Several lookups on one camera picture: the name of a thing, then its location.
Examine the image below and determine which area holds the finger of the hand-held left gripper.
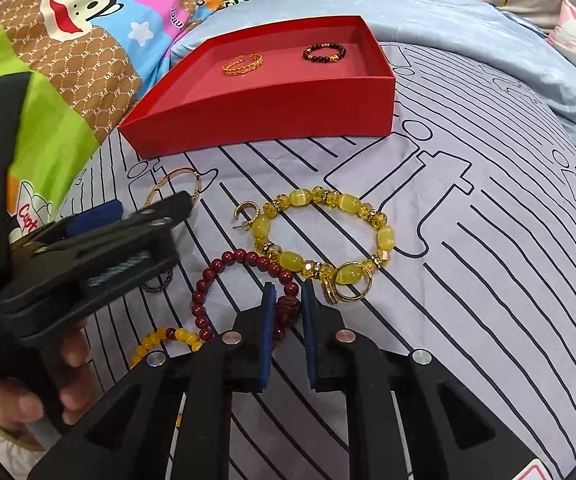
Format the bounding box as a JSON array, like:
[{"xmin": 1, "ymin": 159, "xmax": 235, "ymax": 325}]
[
  {"xmin": 62, "ymin": 200, "xmax": 125, "ymax": 239},
  {"xmin": 118, "ymin": 191, "xmax": 192, "ymax": 241}
]

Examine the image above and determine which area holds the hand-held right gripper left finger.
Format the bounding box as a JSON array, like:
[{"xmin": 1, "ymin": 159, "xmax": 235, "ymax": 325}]
[{"xmin": 28, "ymin": 281, "xmax": 276, "ymax": 480}]

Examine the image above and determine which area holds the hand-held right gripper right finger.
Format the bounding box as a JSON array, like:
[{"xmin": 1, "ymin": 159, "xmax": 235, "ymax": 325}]
[{"xmin": 302, "ymin": 280, "xmax": 563, "ymax": 480}]

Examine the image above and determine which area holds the gold bangle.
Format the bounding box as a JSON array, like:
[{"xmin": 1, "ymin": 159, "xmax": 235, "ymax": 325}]
[{"xmin": 144, "ymin": 169, "xmax": 203, "ymax": 216}]

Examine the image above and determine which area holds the gold hoop earring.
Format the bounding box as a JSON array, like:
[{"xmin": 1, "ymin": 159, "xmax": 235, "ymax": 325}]
[
  {"xmin": 318, "ymin": 272, "xmax": 341, "ymax": 306},
  {"xmin": 232, "ymin": 201, "xmax": 265, "ymax": 231}
]

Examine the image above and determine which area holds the gold ring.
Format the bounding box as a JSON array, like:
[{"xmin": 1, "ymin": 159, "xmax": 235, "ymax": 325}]
[{"xmin": 335, "ymin": 261, "xmax": 375, "ymax": 303}]

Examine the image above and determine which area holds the thin dark bracelet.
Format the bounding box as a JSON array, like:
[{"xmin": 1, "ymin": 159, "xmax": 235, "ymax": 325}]
[{"xmin": 142, "ymin": 267, "xmax": 176, "ymax": 294}]

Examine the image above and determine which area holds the orange yellow round bead bracelet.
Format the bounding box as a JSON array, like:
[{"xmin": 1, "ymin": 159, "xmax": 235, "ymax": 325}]
[{"xmin": 129, "ymin": 326, "xmax": 205, "ymax": 368}]

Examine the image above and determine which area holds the dark red beaded bracelet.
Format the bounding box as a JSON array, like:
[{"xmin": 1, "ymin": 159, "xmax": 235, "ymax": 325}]
[{"xmin": 191, "ymin": 249, "xmax": 301, "ymax": 341}]

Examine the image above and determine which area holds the yellow faceted bead bracelet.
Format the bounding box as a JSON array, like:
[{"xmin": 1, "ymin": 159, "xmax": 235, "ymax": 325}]
[{"xmin": 253, "ymin": 187, "xmax": 393, "ymax": 286}]

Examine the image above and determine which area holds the red cardboard box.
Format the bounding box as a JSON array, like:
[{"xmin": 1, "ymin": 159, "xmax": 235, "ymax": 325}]
[{"xmin": 118, "ymin": 15, "xmax": 397, "ymax": 159}]

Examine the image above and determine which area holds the gold chain bracelet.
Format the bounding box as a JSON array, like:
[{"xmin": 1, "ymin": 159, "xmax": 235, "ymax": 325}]
[{"xmin": 223, "ymin": 53, "xmax": 265, "ymax": 77}]

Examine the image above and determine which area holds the dark beaded bracelet gold bead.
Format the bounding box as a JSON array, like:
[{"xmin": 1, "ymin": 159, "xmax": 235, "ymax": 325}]
[{"xmin": 302, "ymin": 42, "xmax": 345, "ymax": 67}]

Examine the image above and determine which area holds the person's left hand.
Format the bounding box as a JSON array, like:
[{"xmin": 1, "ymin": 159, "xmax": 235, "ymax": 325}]
[{"xmin": 0, "ymin": 319, "xmax": 92, "ymax": 453}]

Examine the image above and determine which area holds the colourful cartoon blanket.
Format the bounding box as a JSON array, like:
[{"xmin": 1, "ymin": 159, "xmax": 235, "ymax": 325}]
[{"xmin": 0, "ymin": 0, "xmax": 229, "ymax": 256}]

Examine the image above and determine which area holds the white line-print sheet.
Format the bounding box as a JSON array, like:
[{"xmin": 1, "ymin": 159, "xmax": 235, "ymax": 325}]
[{"xmin": 55, "ymin": 42, "xmax": 576, "ymax": 480}]

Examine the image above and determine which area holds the light blue sheet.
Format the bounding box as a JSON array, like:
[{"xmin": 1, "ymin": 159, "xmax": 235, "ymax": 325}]
[{"xmin": 168, "ymin": 0, "xmax": 576, "ymax": 161}]

